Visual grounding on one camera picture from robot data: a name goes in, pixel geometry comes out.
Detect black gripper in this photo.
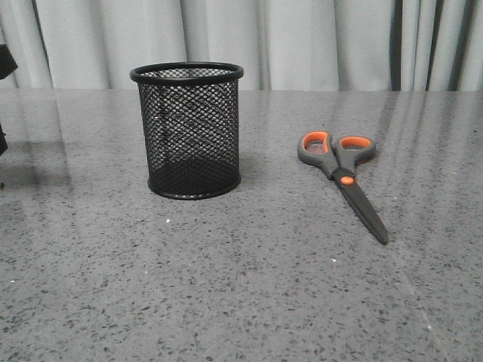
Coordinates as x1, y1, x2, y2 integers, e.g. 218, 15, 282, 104
0, 44, 18, 80

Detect grey orange scissors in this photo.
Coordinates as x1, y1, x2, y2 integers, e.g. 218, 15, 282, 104
297, 130, 389, 245

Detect black mesh pen holder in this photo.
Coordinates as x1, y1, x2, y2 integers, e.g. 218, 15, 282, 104
130, 62, 244, 200

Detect grey curtain backdrop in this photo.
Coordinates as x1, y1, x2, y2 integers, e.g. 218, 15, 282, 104
1, 1, 482, 91

